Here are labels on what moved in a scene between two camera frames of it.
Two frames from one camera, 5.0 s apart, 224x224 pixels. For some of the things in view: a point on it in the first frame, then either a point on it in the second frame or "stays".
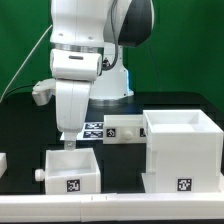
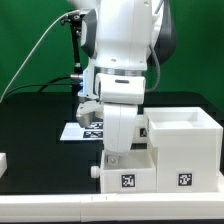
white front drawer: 70,172 -> 135,172
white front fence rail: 111,207 stays
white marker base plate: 91,131 stays
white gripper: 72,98 -> 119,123
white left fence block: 3,163 stays
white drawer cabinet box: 184,153 stays
